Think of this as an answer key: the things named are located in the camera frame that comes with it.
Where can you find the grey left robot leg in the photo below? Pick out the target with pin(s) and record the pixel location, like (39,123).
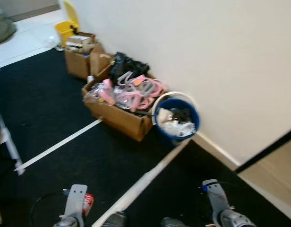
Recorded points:
(115,221)

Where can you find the grey robot leg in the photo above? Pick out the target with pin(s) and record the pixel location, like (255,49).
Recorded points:
(174,223)
(115,221)

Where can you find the grey right robot leg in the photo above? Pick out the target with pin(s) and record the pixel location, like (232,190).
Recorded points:
(174,223)

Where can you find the black plastic bag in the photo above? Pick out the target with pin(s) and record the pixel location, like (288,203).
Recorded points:
(124,64)

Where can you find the grey beanbag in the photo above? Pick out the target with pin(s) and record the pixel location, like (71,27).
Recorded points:
(3,28)

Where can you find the large cardboard box of clutter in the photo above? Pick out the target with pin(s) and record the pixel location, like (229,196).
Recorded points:
(119,118)

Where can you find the small brown cardboard box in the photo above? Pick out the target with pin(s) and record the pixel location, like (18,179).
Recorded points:
(77,64)

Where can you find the clear bag with pink item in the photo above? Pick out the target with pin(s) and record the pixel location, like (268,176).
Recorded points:
(105,92)

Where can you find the white grey packet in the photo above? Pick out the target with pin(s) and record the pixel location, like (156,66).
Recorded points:
(79,42)

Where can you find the crumpled white paper rubbish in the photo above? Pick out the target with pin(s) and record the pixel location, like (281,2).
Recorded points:
(176,127)

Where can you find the blue rubbish bucket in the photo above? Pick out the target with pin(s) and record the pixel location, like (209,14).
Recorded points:
(160,124)

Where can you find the pink plastic frames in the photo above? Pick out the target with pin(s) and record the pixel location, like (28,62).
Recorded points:
(141,90)

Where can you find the red drink can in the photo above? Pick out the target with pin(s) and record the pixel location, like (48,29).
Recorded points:
(88,203)

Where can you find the white floor tape strip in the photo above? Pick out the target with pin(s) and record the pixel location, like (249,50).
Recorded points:
(141,184)
(55,145)

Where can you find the white metal stand leg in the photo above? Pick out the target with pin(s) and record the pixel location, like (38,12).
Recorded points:
(8,139)

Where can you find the yellow plastic mop bucket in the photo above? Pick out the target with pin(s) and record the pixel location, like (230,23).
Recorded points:
(65,29)

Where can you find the dark carpet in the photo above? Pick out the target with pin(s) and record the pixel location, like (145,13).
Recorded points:
(41,104)

